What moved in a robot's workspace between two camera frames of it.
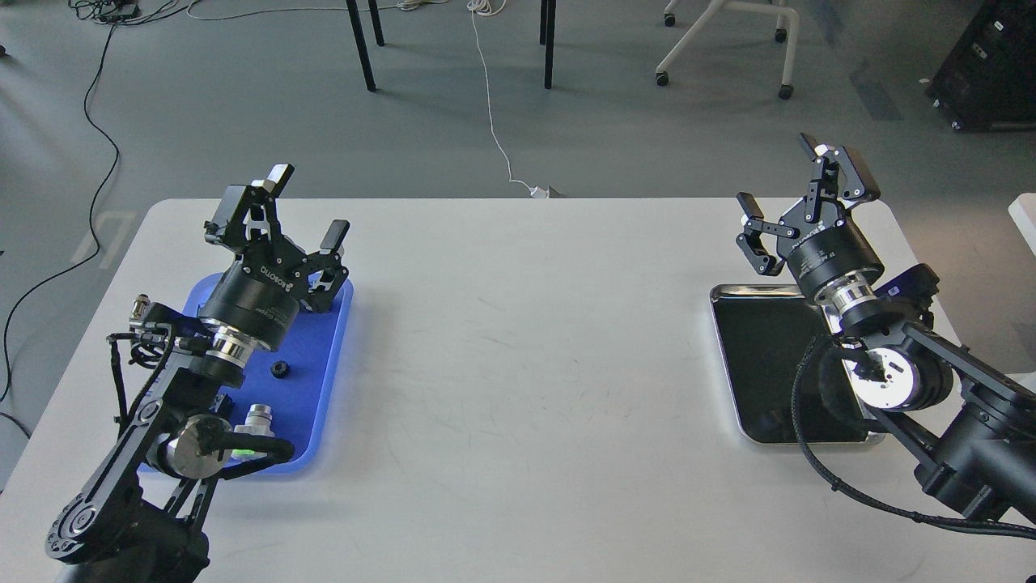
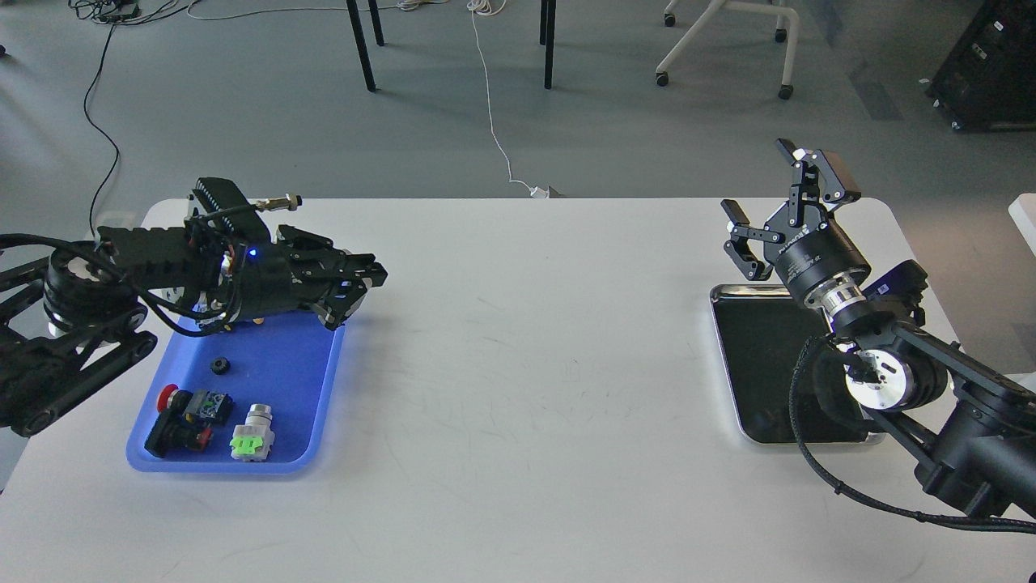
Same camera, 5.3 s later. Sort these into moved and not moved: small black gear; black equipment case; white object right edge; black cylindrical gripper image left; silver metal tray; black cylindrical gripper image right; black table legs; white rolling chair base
Moved: black cylindrical gripper image left; small black gear; black cylindrical gripper image right
Not moved: black equipment case; silver metal tray; white object right edge; white rolling chair base; black table legs
